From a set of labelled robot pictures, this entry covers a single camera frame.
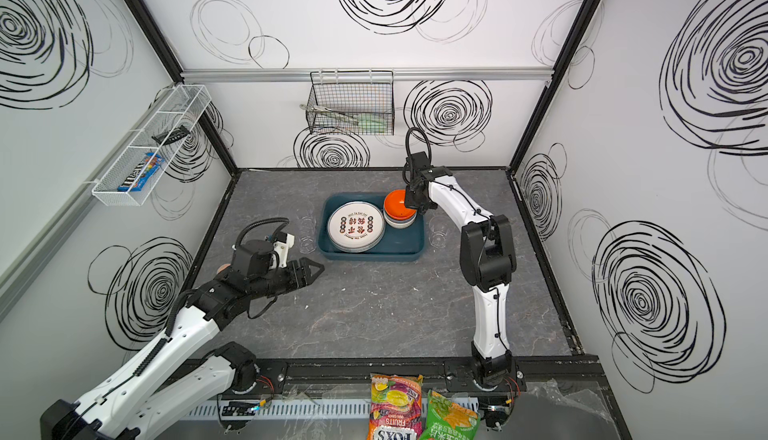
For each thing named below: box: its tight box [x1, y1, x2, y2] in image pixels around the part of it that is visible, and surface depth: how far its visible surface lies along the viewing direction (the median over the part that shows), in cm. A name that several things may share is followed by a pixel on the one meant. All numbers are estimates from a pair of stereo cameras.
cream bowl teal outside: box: [385, 218, 415, 229], surface depth 99 cm
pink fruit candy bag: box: [367, 373, 424, 440], surface depth 69 cm
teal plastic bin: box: [317, 192, 424, 262], surface depth 98 cm
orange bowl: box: [384, 189, 417, 219], surface depth 98 cm
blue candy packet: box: [117, 152, 164, 192], surface depth 72 cm
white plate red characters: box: [327, 201, 386, 253], surface depth 101 cm
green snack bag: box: [420, 390, 481, 440], surface depth 67 cm
